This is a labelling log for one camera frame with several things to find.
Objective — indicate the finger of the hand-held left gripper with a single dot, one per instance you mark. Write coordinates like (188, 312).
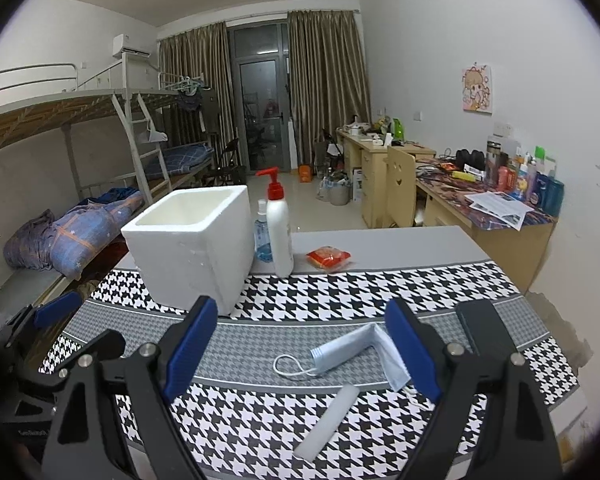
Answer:
(57, 305)

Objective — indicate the glass balcony door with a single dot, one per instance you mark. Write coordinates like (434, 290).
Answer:
(260, 110)

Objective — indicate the black phone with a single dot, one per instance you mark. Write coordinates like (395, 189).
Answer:
(480, 325)

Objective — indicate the wooden desk with printed mat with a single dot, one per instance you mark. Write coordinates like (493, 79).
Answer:
(505, 250)

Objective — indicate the white wall socket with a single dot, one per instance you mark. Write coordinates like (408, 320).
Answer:
(503, 129)

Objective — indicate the blue plaid quilt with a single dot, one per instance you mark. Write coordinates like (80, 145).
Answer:
(80, 235)

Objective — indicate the wooden smiley chair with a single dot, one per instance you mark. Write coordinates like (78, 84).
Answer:
(400, 185)

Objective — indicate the red snack packet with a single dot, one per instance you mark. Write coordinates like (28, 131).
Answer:
(327, 257)

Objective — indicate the black folding chair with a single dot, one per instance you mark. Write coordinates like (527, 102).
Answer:
(227, 160)

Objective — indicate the cluttered wooden desk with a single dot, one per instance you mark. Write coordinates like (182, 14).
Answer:
(375, 175)

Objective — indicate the blue checked mattress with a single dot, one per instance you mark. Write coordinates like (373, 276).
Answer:
(180, 157)

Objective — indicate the red plastic bag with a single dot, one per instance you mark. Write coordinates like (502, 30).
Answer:
(116, 251)

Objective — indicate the hanging dark clothes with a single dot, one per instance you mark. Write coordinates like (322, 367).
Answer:
(192, 105)

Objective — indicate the black headphones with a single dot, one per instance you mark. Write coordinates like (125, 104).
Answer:
(470, 160)

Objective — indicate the white red pump bottle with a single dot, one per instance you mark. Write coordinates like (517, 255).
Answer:
(280, 240)

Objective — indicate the cartoon wall poster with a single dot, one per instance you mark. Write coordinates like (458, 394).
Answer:
(478, 87)

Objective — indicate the white printed paper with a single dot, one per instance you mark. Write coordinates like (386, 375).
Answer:
(497, 207)

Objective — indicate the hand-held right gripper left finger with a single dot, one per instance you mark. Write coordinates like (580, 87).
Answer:
(190, 345)

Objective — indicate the white carton box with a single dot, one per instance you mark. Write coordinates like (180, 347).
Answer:
(358, 185)

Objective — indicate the group of toiletry bottles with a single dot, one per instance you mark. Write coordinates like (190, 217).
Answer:
(525, 180)

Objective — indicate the metal bunk bed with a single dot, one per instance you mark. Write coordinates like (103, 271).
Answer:
(130, 105)

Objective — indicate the houndstooth tablecloth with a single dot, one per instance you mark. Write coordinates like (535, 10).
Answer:
(305, 305)

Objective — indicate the orange box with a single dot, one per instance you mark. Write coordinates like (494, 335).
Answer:
(305, 173)

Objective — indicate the white air conditioner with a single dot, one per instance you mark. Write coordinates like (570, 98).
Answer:
(131, 46)

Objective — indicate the white foam box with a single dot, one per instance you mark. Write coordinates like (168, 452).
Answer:
(190, 260)

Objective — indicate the blue face mask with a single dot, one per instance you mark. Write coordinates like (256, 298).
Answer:
(340, 350)

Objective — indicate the white bucket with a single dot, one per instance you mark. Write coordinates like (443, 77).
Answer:
(339, 194)

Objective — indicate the brown curtain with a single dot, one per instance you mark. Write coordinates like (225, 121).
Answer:
(195, 55)
(325, 85)

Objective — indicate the clear blue liquid bottle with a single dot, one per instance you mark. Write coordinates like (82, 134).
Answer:
(261, 240)

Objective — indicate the white foam stick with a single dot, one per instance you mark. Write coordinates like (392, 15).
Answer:
(325, 425)

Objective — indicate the white hanging bag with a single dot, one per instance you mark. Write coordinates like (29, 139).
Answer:
(152, 135)

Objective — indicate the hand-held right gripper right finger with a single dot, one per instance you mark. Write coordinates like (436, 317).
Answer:
(415, 350)

